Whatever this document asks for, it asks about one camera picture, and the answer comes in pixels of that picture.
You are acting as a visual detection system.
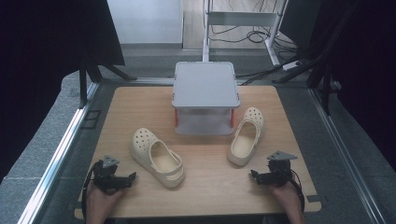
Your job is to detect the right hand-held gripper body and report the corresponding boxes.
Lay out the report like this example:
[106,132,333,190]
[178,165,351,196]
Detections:
[262,150,298,188]

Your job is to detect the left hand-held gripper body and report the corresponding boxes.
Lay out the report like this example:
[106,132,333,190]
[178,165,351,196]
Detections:
[92,154,125,196]

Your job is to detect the cream clog shoe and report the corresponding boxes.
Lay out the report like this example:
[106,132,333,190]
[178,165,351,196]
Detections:
[227,106,266,167]
[130,127,187,189]

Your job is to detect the grey shoe rack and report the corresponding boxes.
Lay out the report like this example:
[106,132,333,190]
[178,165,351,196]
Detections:
[171,61,241,136]

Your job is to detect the person's left hand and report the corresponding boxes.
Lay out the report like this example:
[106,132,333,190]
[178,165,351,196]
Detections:
[85,182,126,224]

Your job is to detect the person's right hand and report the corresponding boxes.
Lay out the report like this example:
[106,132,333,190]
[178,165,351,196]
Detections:
[270,181,307,224]

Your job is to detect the black tripod stand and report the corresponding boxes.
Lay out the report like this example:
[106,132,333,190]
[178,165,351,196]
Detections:
[78,54,138,110]

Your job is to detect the white power strip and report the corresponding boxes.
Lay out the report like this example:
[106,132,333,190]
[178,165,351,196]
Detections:
[281,60,302,71]

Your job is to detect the black metal stand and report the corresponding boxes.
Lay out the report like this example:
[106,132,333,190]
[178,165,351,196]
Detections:
[272,3,359,116]

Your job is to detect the dark curtain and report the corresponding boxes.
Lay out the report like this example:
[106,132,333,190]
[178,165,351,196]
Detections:
[0,0,126,183]
[306,0,396,172]

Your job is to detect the white metal stand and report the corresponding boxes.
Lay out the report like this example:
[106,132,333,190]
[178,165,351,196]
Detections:
[202,0,290,67]

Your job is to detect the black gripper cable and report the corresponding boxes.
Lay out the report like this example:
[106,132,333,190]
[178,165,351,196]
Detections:
[80,161,105,220]
[288,169,306,213]

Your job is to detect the aluminium rail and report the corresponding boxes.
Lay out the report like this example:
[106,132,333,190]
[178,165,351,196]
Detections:
[17,81,101,224]
[307,88,389,224]

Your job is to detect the black floor cables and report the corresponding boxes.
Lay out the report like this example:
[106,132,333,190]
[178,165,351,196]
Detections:
[207,0,302,87]

